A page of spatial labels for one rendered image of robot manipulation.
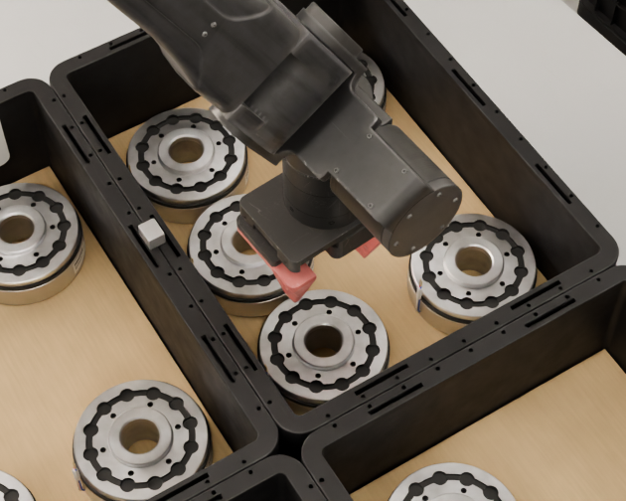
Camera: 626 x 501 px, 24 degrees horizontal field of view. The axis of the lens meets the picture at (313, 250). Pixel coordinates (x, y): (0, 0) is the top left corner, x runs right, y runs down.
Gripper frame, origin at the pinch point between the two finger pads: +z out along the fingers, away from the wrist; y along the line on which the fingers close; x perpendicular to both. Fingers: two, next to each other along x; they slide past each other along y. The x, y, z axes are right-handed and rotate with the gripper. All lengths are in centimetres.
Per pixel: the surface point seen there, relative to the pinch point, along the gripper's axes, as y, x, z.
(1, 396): -22.5, 12.4, 13.0
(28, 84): -7.4, 30.5, 3.3
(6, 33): 1, 57, 27
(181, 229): -2.3, 17.2, 13.3
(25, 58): 1, 53, 27
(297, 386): -4.4, -2.3, 9.9
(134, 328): -10.8, 11.3, 13.2
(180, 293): -8.8, 6.2, 3.1
